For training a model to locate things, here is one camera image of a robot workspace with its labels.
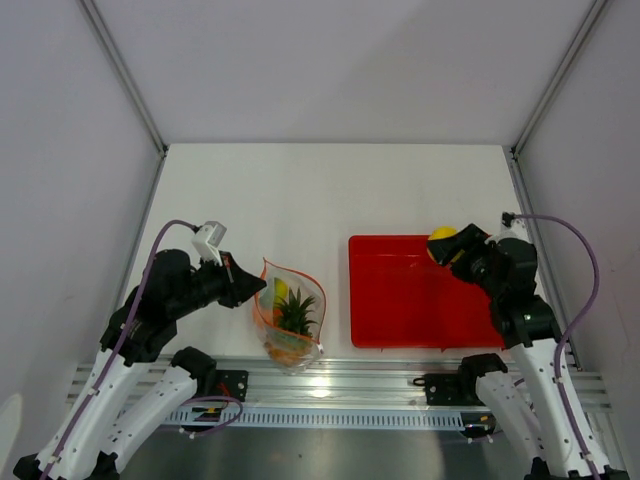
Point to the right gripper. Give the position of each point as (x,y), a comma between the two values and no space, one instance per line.
(469,240)

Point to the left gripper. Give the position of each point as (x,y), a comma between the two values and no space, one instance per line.
(240,285)

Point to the green toy lime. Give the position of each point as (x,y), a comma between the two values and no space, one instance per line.
(281,292)

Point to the clear zip top bag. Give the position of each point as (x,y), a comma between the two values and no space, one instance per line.
(263,307)

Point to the toy pineapple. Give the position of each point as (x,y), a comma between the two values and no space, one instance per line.
(289,338)

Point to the yellow toy lemon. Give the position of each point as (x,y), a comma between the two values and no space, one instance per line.
(442,233)

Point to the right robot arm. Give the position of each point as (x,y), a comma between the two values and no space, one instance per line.
(546,426)

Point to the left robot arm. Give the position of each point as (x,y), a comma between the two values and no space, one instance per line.
(100,434)

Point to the red plastic tray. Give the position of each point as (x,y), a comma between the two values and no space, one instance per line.
(400,298)

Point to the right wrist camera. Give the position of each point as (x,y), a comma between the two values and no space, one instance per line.
(512,227)

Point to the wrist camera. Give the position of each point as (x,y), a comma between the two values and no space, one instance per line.
(512,227)
(207,239)

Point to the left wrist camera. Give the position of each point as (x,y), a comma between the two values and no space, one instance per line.
(207,239)

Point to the right aluminium corner post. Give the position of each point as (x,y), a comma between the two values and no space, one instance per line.
(571,54)

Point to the aluminium corner post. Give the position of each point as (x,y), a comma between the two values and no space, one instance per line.
(571,54)
(108,45)

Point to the aluminium mounting rail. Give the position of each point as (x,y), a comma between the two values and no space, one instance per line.
(342,384)

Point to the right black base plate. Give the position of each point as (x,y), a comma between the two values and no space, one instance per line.
(447,390)

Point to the white slotted cable duct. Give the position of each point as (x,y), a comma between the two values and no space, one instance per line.
(414,419)

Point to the left aluminium corner post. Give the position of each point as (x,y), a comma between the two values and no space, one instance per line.
(108,45)

